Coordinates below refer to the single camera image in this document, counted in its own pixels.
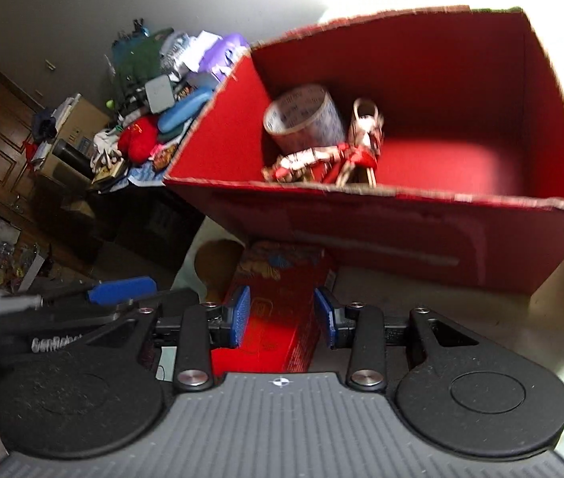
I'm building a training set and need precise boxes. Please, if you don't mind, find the black cup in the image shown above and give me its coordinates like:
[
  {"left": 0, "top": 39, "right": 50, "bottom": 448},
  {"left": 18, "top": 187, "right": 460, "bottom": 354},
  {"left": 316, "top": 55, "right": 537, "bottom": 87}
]
[{"left": 51, "top": 138, "right": 92, "bottom": 176}]

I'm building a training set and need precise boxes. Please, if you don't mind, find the blue checkered cloth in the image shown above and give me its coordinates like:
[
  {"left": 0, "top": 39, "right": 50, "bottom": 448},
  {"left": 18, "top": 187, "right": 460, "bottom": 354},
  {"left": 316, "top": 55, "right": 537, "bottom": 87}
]
[{"left": 126, "top": 153, "right": 179, "bottom": 189}]

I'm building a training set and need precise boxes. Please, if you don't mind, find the dark green cloth bag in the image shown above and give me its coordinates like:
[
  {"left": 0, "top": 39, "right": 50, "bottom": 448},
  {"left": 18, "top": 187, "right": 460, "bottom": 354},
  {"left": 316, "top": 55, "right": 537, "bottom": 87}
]
[{"left": 111, "top": 27, "right": 177, "bottom": 106}]

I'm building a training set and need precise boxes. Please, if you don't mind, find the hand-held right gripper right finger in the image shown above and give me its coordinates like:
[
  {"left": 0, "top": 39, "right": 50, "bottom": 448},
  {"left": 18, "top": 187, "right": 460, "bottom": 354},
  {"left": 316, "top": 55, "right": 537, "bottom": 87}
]
[{"left": 314, "top": 289, "right": 480, "bottom": 392}]

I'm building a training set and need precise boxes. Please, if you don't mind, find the cardboard box with blue label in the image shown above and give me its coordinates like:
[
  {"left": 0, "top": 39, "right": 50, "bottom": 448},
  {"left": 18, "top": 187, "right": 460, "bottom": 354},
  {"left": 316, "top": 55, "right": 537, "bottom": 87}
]
[{"left": 33, "top": 94, "right": 112, "bottom": 176}]

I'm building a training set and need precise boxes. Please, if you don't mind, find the brown gourd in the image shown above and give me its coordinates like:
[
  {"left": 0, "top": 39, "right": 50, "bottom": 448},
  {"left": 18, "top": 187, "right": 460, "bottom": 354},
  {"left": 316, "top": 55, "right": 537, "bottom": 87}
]
[{"left": 194, "top": 239, "right": 246, "bottom": 300}]

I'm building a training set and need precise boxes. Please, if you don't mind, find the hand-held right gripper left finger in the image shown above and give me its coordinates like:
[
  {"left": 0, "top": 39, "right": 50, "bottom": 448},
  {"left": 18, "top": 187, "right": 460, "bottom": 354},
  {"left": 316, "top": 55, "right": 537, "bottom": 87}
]
[{"left": 83, "top": 286, "right": 253, "bottom": 393}]

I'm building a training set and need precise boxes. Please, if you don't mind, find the grey small box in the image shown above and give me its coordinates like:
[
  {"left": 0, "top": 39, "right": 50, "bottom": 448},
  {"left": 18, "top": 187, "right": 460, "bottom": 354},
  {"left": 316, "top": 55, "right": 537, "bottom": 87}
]
[{"left": 144, "top": 76, "right": 174, "bottom": 115}]

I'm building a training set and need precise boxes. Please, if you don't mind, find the red cardboard box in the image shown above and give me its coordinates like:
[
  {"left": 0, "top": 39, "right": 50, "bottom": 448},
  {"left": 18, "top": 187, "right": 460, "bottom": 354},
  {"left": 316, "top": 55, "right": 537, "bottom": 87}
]
[{"left": 162, "top": 6, "right": 564, "bottom": 296}]

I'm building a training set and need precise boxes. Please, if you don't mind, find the grey white knit cloth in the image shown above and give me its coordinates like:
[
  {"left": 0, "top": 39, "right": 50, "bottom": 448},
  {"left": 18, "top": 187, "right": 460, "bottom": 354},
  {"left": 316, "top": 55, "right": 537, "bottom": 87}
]
[{"left": 159, "top": 32, "right": 192, "bottom": 79}]

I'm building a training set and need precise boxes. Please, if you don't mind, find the teal cloth bag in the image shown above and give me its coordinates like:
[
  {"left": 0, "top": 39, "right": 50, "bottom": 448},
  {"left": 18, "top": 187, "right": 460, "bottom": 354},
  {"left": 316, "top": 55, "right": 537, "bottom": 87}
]
[{"left": 111, "top": 35, "right": 139, "bottom": 67}]

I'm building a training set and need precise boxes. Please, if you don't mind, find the bear print bed sheet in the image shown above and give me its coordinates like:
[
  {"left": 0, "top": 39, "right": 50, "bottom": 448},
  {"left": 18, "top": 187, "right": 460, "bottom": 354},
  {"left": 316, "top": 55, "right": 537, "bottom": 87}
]
[{"left": 172, "top": 216, "right": 564, "bottom": 461}]

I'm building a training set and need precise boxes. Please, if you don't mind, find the red printed gift box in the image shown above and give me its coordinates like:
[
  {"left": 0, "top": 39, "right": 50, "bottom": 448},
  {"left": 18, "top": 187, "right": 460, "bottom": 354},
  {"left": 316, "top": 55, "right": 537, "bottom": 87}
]
[{"left": 210, "top": 240, "right": 338, "bottom": 374}]

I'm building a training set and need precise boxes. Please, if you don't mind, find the red plush toy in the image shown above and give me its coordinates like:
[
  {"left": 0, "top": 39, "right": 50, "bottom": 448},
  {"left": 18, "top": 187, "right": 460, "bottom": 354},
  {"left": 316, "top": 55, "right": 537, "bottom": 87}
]
[{"left": 116, "top": 116, "right": 160, "bottom": 166}]

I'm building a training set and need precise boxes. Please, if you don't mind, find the blue glasses case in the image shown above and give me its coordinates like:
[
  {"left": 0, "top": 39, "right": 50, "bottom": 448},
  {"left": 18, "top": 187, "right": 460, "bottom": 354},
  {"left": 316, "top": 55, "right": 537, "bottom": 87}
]
[{"left": 157, "top": 86, "right": 216, "bottom": 133}]

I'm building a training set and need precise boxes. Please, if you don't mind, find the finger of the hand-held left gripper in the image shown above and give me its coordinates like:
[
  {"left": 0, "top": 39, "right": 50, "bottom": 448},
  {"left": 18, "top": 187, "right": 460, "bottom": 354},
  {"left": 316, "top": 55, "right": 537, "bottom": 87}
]
[
  {"left": 39, "top": 276, "right": 159, "bottom": 310},
  {"left": 112, "top": 288, "right": 202, "bottom": 318}
]

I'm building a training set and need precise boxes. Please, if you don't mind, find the red gold embroidered charm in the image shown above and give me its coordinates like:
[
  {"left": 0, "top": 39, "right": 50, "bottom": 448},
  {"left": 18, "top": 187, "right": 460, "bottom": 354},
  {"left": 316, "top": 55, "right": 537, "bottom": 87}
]
[{"left": 151, "top": 143, "right": 179, "bottom": 169}]

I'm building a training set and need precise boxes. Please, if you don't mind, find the white patterned cloth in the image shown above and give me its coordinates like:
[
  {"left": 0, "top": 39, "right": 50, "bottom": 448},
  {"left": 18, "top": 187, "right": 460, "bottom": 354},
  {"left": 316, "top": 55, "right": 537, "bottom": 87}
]
[{"left": 90, "top": 129, "right": 124, "bottom": 166}]

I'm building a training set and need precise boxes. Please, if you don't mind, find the clear tape roll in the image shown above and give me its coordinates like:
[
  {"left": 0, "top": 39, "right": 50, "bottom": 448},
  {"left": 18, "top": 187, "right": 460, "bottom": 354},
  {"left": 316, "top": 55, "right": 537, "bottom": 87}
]
[{"left": 263, "top": 84, "right": 346, "bottom": 154}]

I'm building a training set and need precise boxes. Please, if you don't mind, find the small black gold box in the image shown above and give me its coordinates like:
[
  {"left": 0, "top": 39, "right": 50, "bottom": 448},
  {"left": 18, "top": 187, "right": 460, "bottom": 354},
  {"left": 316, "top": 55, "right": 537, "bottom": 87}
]
[{"left": 90, "top": 159, "right": 129, "bottom": 183}]

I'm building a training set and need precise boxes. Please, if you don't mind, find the purple tissue pack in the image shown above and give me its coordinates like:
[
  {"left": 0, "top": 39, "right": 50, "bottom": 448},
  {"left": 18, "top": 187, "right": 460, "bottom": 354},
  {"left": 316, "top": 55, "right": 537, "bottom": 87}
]
[{"left": 198, "top": 32, "right": 253, "bottom": 84}]

